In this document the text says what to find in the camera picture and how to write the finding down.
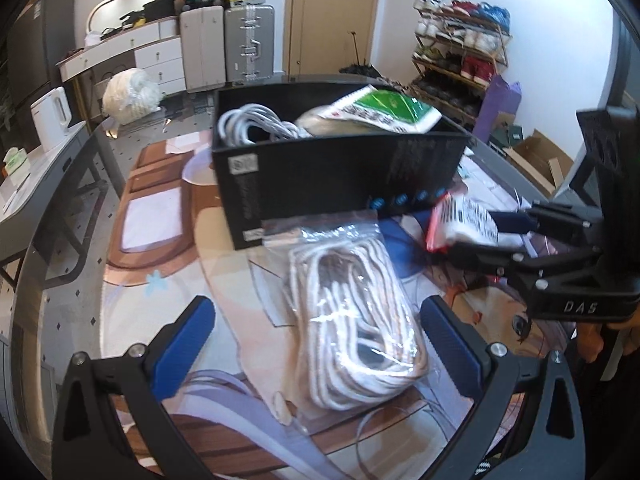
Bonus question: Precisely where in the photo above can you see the white framed mirror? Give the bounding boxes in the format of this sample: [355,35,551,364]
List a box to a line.
[86,0,161,36]

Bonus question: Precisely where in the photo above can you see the white stuffed plastic bag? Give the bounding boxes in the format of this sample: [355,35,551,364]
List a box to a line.
[102,67,162,123]

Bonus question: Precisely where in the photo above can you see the rows of shoes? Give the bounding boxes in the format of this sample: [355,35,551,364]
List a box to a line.
[412,0,512,121]

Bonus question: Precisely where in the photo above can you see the printed desk mat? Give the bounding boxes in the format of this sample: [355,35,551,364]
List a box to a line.
[100,130,576,480]

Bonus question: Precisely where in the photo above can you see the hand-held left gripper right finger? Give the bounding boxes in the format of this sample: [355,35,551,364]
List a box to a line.
[420,295,586,480]

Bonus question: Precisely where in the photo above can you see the grey side table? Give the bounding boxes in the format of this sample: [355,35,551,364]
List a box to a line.
[0,120,88,266]

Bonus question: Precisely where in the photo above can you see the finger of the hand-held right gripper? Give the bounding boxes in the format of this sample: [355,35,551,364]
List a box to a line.
[449,239,603,288]
[492,200,603,243]

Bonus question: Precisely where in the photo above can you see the black cardboard box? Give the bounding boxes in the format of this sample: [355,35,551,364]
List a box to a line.
[210,82,476,251]

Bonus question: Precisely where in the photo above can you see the bagged white cable bundle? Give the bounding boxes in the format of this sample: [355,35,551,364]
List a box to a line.
[262,210,441,411]

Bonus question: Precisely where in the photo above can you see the open cardboard box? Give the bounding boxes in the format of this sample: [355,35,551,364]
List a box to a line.
[505,127,576,196]

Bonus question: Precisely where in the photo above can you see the green tissue pack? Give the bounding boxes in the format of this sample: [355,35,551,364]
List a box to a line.
[2,147,28,176]

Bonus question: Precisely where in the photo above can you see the white electric kettle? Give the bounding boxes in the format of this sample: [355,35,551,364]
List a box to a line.
[30,86,73,153]

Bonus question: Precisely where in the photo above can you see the dark green box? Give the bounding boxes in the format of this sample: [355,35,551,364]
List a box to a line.
[490,122,526,153]

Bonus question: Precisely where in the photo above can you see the beige wooden door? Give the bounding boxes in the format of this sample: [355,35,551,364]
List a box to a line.
[285,0,383,78]

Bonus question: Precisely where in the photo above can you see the black bag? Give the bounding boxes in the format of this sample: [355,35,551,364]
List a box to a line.
[144,0,176,21]

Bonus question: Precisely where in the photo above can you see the silver suitcase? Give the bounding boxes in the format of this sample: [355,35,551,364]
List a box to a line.
[223,4,277,83]

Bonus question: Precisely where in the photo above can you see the white charging cable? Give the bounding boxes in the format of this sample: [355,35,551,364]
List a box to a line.
[217,104,306,148]

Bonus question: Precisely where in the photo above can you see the white suitcase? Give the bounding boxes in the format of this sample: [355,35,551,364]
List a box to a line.
[179,4,227,93]

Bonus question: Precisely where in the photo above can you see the white vanity desk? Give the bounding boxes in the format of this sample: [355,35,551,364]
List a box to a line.
[55,15,186,106]

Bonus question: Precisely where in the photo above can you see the white plush toy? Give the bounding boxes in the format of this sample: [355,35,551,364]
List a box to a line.
[295,107,381,137]

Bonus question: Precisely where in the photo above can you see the wooden shoe rack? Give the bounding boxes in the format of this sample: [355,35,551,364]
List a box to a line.
[410,0,513,126]

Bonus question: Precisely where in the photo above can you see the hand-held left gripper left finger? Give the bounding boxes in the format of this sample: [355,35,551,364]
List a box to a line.
[50,295,217,480]

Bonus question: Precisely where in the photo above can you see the green white snack packet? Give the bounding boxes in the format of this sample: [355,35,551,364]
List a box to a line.
[320,85,443,136]

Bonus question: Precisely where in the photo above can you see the grey fridge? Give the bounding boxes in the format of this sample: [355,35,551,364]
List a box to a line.
[5,0,76,111]

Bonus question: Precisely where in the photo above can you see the red white packet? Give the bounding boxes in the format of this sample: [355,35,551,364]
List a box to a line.
[425,195,501,253]

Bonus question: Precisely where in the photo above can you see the purple paper bag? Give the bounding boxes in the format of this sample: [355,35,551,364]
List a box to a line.
[472,75,523,143]

